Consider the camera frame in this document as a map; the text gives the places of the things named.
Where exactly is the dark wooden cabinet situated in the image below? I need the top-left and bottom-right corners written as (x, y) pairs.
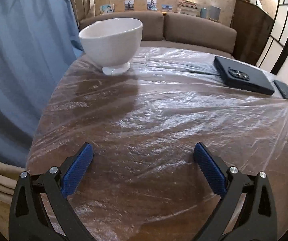
top-left (230, 0), bottom-right (276, 67)

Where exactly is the large grey speaker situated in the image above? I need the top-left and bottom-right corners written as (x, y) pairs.
top-left (209, 5), bottom-right (221, 22)

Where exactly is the beige curtain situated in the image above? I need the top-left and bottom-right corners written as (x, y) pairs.
top-left (67, 0), bottom-right (95, 26)

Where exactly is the thick black phone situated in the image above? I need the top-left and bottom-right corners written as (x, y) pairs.
top-left (213, 55), bottom-right (276, 96)

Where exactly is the photo with blue border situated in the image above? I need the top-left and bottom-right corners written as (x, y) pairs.
top-left (100, 4), bottom-right (115, 15)

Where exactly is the clear plastic table cover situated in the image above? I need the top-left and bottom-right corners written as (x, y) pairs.
top-left (26, 46), bottom-right (288, 241)

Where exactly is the brown fabric sofa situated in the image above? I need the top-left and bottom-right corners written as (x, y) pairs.
top-left (79, 10), bottom-right (237, 59)

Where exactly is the stack of books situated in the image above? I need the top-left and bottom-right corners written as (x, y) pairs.
top-left (178, 0), bottom-right (201, 17)

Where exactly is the blue curtain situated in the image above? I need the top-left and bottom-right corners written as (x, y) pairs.
top-left (0, 0), bottom-right (84, 168)

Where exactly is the black framed sliding door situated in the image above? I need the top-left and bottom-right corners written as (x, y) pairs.
top-left (257, 0), bottom-right (288, 76)

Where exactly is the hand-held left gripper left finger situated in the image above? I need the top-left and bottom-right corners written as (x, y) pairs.
top-left (9, 142), bottom-right (94, 241)

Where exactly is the thin dark phone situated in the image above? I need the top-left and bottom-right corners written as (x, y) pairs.
top-left (273, 80), bottom-right (288, 100)

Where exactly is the white ceramic footed bowl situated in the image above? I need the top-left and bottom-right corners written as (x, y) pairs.
top-left (78, 18), bottom-right (143, 76)

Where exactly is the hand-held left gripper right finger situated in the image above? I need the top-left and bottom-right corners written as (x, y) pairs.
top-left (193, 142), bottom-right (278, 241)

